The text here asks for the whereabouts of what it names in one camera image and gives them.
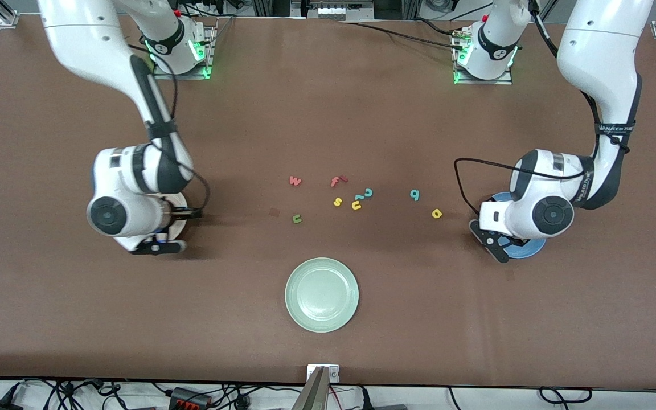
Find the pink foam letter w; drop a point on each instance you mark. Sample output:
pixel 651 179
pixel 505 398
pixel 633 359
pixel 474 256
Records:
pixel 295 181

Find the teal foam letter q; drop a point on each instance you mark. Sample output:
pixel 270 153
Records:
pixel 414 195

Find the yellow foam letter d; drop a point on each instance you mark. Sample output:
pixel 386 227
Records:
pixel 437 213

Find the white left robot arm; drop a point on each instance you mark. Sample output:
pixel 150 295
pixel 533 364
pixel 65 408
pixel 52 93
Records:
pixel 595 45

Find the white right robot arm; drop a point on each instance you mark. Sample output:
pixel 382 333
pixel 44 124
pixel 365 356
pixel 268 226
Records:
pixel 77 34

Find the pale green round plate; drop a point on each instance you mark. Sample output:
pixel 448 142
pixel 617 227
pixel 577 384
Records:
pixel 322 295

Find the beige round plate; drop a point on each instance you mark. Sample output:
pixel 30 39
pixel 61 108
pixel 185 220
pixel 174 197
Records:
pixel 180 228

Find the silver connector box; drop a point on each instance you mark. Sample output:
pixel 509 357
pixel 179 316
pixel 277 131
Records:
pixel 333 11

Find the blue round plate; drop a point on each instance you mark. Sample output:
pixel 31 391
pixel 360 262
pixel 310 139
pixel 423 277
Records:
pixel 527 249

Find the black red power adapter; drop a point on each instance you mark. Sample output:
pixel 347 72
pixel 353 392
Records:
pixel 188 398

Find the grey aluminium camera post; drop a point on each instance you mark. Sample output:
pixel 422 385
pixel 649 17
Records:
pixel 316 393

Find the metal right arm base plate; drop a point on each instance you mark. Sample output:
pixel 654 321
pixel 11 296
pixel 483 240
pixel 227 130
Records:
pixel 180 76

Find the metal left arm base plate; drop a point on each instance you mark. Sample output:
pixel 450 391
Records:
pixel 484 81

